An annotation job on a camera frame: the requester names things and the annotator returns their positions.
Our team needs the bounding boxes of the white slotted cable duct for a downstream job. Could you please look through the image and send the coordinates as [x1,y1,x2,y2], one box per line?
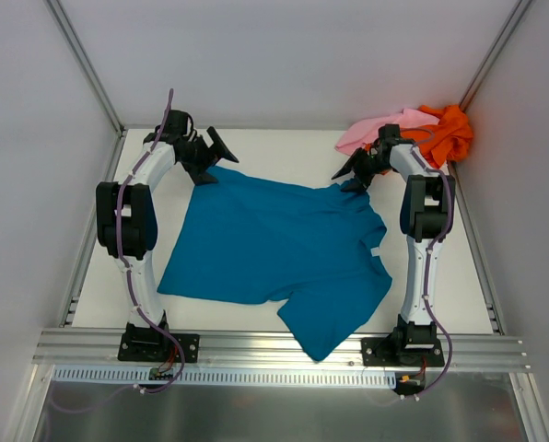
[52,365,396,390]

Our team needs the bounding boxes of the black mounting plate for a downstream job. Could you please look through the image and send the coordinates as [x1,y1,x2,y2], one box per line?
[360,336,445,367]
[117,333,200,364]

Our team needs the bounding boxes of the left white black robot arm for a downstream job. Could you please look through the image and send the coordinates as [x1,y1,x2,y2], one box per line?
[96,110,237,364]

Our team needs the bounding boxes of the left aluminium corner post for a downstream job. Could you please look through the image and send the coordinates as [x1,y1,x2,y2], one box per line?
[43,0,124,134]

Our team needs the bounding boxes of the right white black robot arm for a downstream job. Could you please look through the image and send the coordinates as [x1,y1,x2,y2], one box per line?
[334,124,456,367]

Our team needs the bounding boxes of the right aluminium corner post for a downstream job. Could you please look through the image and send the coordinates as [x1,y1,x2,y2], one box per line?
[459,0,535,112]

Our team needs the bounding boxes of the aluminium corner post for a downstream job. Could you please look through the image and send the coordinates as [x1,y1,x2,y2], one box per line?
[459,0,535,112]
[43,0,124,134]

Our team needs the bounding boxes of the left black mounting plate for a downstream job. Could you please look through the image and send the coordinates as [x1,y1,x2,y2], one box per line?
[117,333,200,364]

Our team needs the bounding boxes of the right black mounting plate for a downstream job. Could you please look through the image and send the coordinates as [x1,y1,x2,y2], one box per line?
[360,336,445,367]

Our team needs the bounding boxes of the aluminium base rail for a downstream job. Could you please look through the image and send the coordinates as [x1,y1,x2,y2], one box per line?
[32,327,532,373]

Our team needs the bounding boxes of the pink t shirt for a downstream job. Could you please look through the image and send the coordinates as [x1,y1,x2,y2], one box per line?
[335,109,439,156]

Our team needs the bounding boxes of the orange t shirt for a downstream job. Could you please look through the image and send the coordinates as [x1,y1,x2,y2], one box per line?
[364,103,474,177]

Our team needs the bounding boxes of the teal blue t shirt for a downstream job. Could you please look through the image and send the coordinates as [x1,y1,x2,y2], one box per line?
[158,167,392,361]

